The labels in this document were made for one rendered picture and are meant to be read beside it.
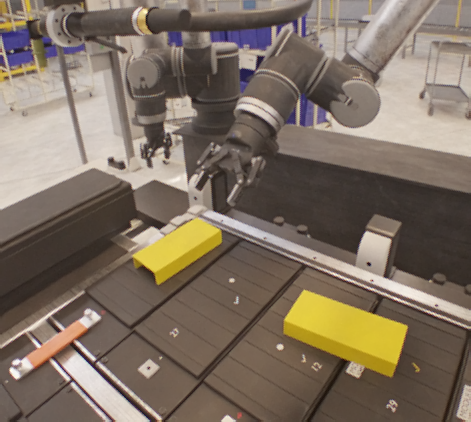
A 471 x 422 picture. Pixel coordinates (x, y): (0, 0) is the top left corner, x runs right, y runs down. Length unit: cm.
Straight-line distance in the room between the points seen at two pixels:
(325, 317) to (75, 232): 48
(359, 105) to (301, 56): 16
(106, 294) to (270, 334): 29
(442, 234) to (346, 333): 88
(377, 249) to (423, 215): 59
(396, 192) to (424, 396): 87
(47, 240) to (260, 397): 46
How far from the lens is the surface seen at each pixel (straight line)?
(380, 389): 54
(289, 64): 77
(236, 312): 60
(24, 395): 61
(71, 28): 78
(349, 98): 80
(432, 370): 58
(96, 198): 76
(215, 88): 152
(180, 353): 56
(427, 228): 137
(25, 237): 71
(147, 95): 126
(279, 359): 54
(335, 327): 55
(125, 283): 68
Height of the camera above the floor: 145
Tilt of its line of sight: 28 degrees down
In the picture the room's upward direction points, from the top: 3 degrees counter-clockwise
